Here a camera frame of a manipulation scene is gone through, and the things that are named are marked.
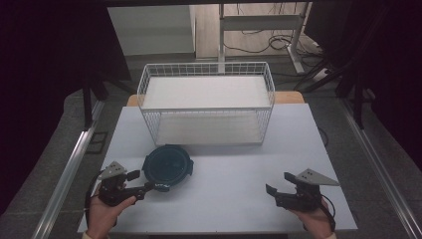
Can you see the black metal stand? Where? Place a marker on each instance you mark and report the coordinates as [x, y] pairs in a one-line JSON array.
[[357, 99], [87, 106]]

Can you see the white metal desk frame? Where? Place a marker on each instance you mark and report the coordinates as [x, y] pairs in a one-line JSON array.
[[262, 22]]

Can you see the aluminium rail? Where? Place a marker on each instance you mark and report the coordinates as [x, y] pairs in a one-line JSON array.
[[378, 159], [71, 166]]

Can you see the black floor frame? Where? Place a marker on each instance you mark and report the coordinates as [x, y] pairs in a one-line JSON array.
[[97, 142]]

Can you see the dark curtain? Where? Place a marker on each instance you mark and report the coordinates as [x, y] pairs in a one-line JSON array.
[[394, 66], [43, 83]]

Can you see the wooden table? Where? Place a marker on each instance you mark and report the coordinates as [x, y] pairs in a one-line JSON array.
[[288, 97]]

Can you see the person's right hand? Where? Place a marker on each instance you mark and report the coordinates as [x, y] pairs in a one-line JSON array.
[[315, 220]]

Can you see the white power strip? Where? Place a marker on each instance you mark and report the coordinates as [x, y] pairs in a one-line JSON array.
[[320, 74]]

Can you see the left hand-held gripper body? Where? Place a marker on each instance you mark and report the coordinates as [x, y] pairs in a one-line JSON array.
[[114, 194]]

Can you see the person's left hand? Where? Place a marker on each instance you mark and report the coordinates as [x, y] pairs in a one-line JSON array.
[[103, 214]]

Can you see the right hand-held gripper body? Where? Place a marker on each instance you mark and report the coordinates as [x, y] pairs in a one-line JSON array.
[[303, 195]]

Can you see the dark round bowl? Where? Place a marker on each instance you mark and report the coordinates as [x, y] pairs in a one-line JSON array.
[[167, 166]]

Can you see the white panel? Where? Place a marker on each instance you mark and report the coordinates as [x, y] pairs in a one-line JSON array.
[[151, 30]]

